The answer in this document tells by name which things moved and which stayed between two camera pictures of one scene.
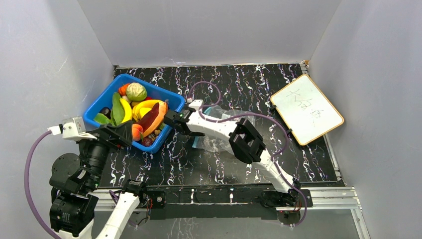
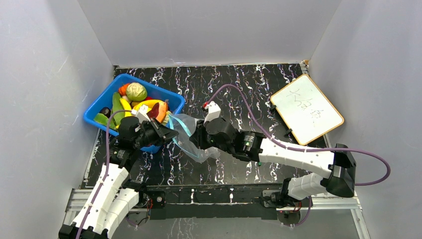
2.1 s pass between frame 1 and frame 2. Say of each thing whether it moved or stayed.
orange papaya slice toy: stayed
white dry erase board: stayed
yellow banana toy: stayed
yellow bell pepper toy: stayed
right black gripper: moved
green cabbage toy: stayed
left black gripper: moved
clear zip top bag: moved
